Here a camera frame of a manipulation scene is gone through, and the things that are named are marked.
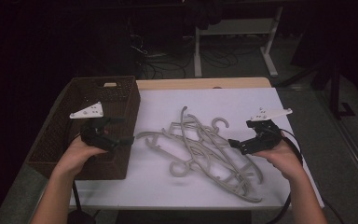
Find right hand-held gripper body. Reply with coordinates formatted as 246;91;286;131
240;107;293;156

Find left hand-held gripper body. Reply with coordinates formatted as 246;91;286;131
69;102;121;153

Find brown woven basket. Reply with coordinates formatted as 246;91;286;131
25;76;142;181

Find grey plastic clothes hanger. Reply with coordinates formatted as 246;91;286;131
169;113;231;178
167;105;241;188
192;146;264;204
135;116;264;185

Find person's right hand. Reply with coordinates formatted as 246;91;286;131
255;133;306;182

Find person's left hand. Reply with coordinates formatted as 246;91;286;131
50;136;108;180

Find black metal stand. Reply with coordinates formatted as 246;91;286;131
275;54;356;121

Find dark hanging cloth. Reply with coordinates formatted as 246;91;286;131
185;0;224;31

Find black floor cables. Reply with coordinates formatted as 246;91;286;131
129;29;241;79

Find white metal desk frame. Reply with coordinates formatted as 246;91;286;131
193;6;284;78

